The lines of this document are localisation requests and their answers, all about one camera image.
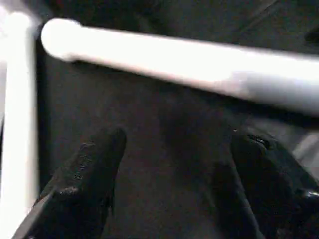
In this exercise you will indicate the black work mat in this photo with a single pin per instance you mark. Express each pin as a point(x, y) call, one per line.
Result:
point(164, 149)

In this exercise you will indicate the white plastic table leg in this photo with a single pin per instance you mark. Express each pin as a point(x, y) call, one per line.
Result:
point(17, 124)
point(174, 59)

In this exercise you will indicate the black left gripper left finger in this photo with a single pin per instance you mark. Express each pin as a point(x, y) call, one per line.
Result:
point(75, 199)

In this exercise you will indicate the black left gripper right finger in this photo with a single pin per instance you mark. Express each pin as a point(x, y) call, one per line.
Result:
point(279, 199)

